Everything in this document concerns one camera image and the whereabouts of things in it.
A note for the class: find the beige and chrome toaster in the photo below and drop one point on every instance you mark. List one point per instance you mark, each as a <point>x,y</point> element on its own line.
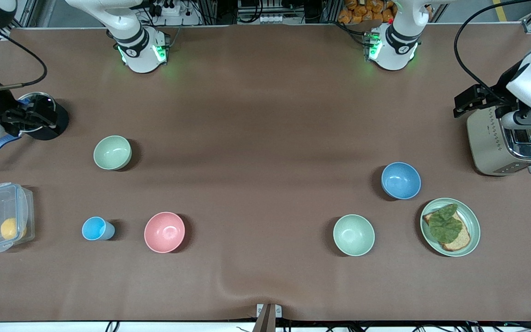
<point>486,147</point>

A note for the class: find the yellow lemon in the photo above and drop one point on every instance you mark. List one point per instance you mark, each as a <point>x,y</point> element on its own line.
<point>9,228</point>

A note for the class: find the brown table cloth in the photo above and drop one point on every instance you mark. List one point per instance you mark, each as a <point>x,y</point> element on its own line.
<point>265,92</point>

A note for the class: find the bag of orange snacks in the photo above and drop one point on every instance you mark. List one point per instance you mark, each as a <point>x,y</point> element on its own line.
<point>362,11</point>

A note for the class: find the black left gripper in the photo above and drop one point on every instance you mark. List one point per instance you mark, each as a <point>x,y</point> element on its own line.
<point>500,93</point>

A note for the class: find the light green bowl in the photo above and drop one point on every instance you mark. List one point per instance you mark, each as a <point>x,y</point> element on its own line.
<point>112,152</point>
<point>353,235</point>

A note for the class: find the small white power strip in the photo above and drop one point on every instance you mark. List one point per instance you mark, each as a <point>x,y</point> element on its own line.
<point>274,19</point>

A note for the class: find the light blue cup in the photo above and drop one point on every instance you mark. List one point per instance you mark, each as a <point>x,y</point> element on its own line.
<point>94,228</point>

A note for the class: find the glass lid with blue knob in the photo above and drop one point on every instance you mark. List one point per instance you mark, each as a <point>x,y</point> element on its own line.
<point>44,98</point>

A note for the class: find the light green plate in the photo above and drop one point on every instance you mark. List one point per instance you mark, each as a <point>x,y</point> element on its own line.
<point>474,221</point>

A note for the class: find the small metal bracket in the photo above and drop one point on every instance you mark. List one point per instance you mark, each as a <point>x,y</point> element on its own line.
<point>278,311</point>

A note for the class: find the brown post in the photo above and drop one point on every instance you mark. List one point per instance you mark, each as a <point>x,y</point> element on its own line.
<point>265,323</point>

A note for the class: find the bread slice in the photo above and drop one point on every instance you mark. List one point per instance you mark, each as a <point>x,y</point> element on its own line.
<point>462,240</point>

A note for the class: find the blue bowl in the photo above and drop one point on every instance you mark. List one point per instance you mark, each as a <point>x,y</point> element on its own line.
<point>401,180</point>

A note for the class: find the white power strip with plugs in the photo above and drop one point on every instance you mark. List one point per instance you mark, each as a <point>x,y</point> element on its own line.
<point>173,19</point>

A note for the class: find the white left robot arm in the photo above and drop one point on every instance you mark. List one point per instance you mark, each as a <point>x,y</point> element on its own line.
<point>397,46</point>

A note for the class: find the pink bowl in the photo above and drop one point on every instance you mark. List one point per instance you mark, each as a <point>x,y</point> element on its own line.
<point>164,232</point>

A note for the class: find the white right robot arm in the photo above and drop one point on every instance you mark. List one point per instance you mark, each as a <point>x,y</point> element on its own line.
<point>138,50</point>

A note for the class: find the green lettuce leaf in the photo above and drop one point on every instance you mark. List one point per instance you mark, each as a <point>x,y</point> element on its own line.
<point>445,226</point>

